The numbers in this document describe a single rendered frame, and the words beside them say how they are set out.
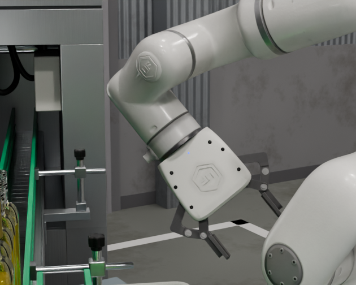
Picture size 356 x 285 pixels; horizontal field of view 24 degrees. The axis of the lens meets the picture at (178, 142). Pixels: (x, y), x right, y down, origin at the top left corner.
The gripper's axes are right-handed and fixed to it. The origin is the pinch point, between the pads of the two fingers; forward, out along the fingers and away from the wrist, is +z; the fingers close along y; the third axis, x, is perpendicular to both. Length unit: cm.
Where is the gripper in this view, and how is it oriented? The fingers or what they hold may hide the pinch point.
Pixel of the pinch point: (250, 231)
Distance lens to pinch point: 114.5
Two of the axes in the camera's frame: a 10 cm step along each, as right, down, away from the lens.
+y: 7.8, -6.3, -0.2
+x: 0.8, 0.7, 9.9
